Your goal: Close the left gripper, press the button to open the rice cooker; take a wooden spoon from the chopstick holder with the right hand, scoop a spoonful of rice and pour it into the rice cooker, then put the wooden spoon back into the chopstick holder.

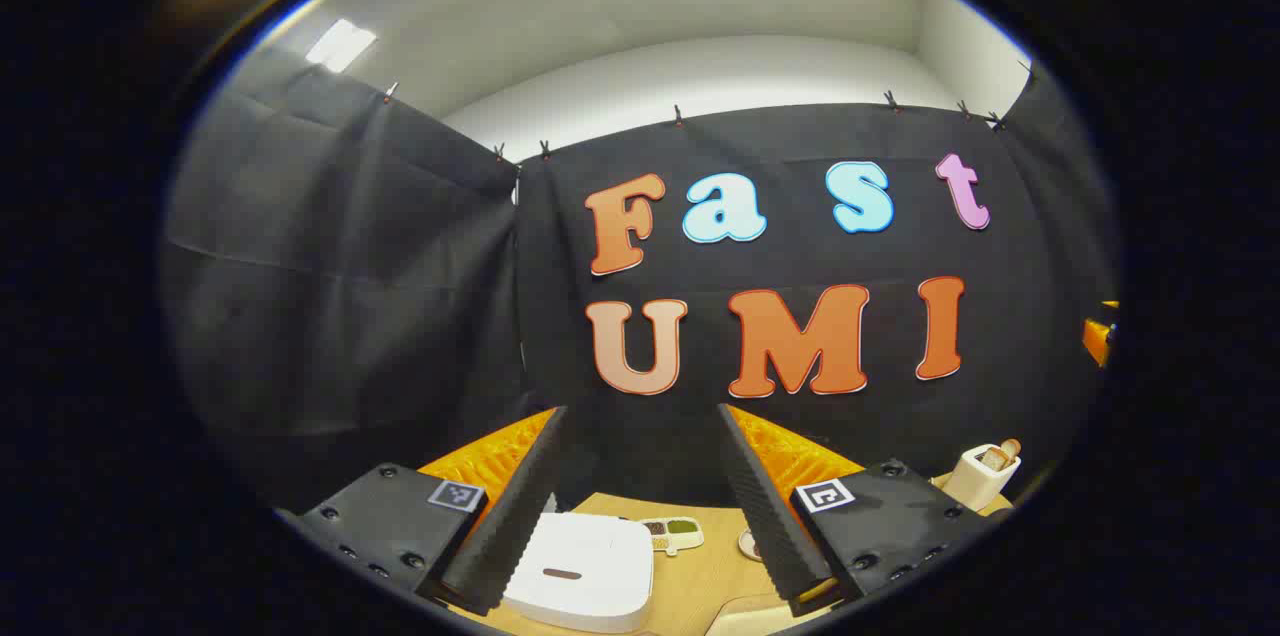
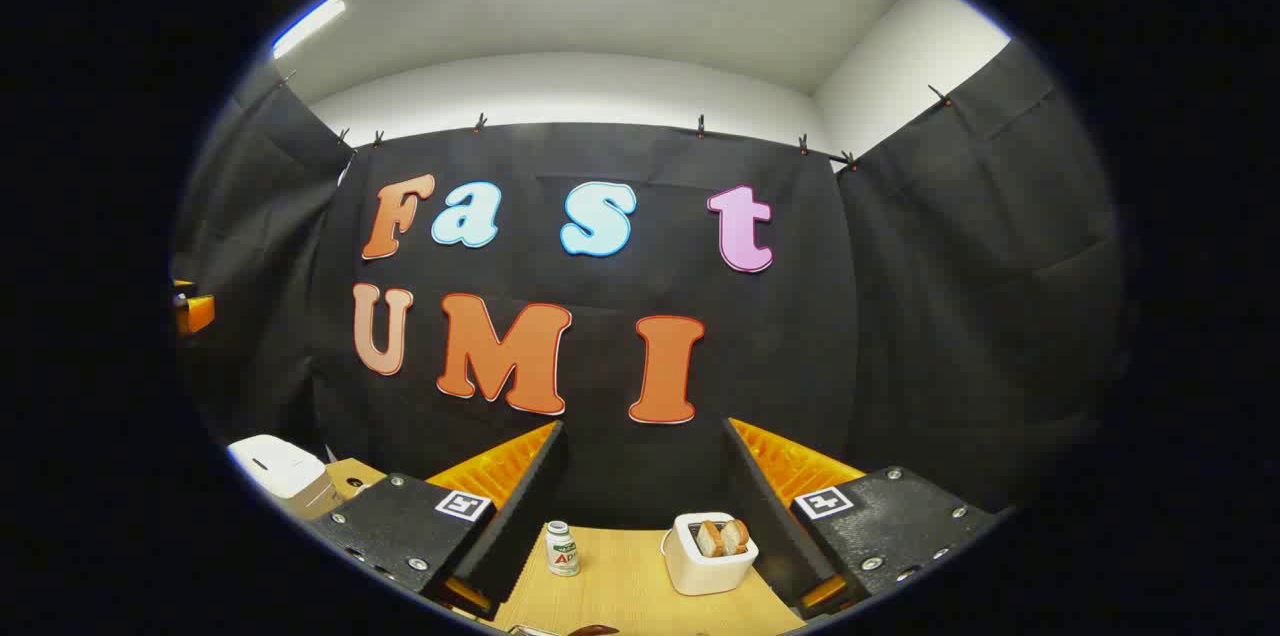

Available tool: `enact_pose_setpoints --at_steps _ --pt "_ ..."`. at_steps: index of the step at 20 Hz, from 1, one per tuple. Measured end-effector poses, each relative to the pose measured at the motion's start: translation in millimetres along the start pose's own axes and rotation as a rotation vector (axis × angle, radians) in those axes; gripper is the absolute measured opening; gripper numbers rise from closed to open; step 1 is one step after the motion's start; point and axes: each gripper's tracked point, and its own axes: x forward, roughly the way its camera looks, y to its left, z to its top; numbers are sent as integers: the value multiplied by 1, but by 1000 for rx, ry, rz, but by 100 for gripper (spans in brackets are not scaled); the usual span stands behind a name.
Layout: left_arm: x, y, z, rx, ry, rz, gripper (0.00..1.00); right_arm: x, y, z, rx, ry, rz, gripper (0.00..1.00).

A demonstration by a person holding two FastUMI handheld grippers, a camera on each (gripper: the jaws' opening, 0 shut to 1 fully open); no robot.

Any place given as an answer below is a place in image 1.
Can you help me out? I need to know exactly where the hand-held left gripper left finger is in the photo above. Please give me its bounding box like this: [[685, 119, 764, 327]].
[[275, 404, 576, 617]]

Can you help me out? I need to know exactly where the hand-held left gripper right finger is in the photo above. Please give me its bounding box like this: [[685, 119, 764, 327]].
[[715, 403, 1001, 617]]

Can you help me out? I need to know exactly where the white rice cooker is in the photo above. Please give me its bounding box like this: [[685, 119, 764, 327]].
[[500, 512, 656, 635]]

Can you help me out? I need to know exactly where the clear rice container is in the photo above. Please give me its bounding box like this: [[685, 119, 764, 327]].
[[705, 594, 801, 636]]

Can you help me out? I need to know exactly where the white divided seasoning dish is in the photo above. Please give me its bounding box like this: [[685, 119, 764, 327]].
[[640, 516, 706, 557]]

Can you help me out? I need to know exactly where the white toaster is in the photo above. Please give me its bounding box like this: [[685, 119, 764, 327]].
[[940, 443, 1023, 512]]

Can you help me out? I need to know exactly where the black backdrop cloth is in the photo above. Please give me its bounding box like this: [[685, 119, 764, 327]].
[[160, 46, 1119, 517]]

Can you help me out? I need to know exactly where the row of small cloth clips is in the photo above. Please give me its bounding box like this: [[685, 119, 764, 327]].
[[383, 61, 1036, 162]]

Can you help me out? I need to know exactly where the ceiling light panel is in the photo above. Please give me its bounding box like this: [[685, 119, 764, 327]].
[[305, 19, 378, 74]]

